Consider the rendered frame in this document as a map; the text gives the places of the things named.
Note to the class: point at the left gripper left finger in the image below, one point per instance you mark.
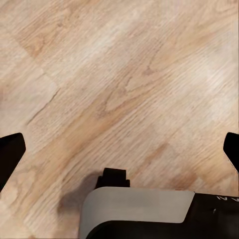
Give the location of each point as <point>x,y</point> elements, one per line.
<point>12,149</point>

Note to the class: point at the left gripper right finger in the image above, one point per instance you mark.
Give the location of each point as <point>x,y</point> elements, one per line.
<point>231,148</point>

